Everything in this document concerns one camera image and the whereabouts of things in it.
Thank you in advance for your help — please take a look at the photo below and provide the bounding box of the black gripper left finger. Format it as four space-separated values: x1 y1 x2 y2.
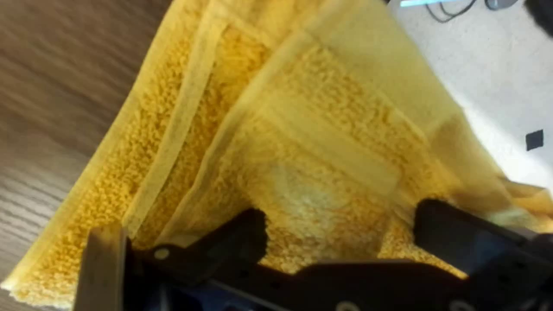
72 224 125 311

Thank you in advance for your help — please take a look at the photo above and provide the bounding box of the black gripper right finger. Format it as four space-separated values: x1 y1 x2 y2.
412 198 535 276

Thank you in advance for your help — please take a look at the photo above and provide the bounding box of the yellow cloth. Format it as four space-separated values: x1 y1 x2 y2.
3 0 550 307

